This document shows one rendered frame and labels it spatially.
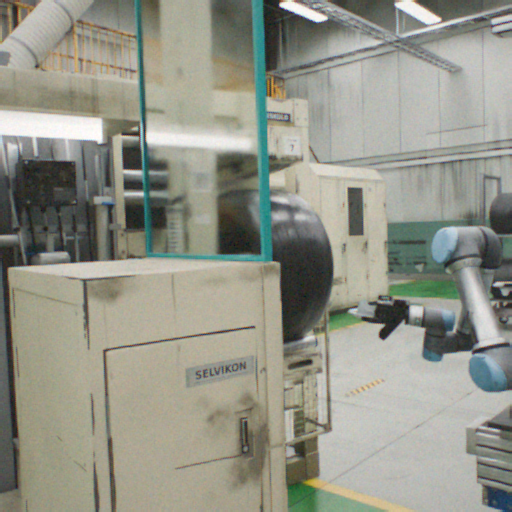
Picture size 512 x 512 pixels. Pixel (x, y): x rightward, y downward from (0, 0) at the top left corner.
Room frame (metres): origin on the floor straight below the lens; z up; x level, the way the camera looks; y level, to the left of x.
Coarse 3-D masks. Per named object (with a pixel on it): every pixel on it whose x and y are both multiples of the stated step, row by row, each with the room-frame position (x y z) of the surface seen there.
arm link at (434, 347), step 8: (424, 336) 2.01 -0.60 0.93; (432, 336) 1.98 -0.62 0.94; (440, 336) 1.97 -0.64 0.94; (448, 336) 2.01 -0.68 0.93; (424, 344) 2.01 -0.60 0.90; (432, 344) 1.98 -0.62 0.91; (440, 344) 1.98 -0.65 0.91; (448, 344) 1.99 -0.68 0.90; (456, 344) 2.00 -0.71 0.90; (424, 352) 2.01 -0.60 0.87; (432, 352) 1.99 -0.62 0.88; (440, 352) 1.99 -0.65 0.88; (448, 352) 2.01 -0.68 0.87; (432, 360) 2.00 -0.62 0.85; (440, 360) 2.00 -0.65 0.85
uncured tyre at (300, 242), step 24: (288, 192) 2.15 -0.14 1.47; (288, 216) 1.98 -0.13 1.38; (312, 216) 2.04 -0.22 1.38; (288, 240) 1.92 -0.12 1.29; (312, 240) 1.98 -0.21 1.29; (288, 264) 1.90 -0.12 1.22; (312, 264) 1.96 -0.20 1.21; (288, 288) 1.90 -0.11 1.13; (312, 288) 1.96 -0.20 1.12; (288, 312) 1.94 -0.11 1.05; (312, 312) 2.01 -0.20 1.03; (288, 336) 2.06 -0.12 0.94
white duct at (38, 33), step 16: (48, 0) 1.98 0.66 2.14; (64, 0) 1.99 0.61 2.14; (80, 0) 2.02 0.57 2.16; (32, 16) 1.95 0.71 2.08; (48, 16) 1.95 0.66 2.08; (64, 16) 1.99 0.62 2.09; (80, 16) 2.07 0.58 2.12; (16, 32) 1.92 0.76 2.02; (32, 32) 1.92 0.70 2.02; (48, 32) 1.95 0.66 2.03; (64, 32) 2.02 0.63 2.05; (0, 48) 1.89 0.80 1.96; (16, 48) 1.89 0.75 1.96; (32, 48) 1.92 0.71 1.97; (48, 48) 1.98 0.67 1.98; (16, 64) 1.89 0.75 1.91; (32, 64) 1.94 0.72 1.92
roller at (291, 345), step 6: (312, 336) 2.15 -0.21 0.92; (288, 342) 2.07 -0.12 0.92; (294, 342) 2.09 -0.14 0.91; (300, 342) 2.10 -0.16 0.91; (306, 342) 2.11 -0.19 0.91; (312, 342) 2.13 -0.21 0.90; (288, 348) 2.06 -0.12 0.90; (294, 348) 2.08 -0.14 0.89; (300, 348) 2.10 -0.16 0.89; (306, 348) 2.12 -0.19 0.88
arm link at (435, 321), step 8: (424, 312) 1.98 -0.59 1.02; (432, 312) 1.97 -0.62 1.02; (440, 312) 1.97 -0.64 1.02; (448, 312) 1.97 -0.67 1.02; (424, 320) 1.97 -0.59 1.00; (432, 320) 1.96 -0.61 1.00; (440, 320) 1.96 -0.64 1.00; (448, 320) 1.95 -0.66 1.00; (432, 328) 1.97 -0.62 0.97; (440, 328) 1.96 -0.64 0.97; (448, 328) 1.96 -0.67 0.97
